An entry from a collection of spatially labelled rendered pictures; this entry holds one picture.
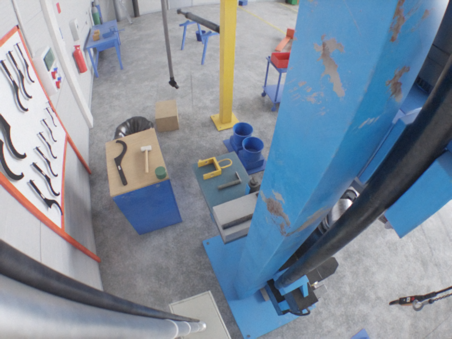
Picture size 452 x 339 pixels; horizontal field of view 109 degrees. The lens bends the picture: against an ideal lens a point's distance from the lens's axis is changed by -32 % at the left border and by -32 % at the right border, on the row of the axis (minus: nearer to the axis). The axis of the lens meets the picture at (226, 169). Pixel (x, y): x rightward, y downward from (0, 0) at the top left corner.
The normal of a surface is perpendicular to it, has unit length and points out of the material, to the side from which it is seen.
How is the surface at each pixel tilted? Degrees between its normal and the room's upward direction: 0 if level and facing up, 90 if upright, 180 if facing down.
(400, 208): 90
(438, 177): 90
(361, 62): 90
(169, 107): 0
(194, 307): 0
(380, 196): 90
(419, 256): 0
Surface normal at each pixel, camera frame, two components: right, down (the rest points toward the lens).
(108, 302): 0.97, 0.20
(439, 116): -0.90, 0.34
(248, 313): 0.02, -0.60
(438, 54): -0.75, 0.52
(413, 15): 0.38, 0.74
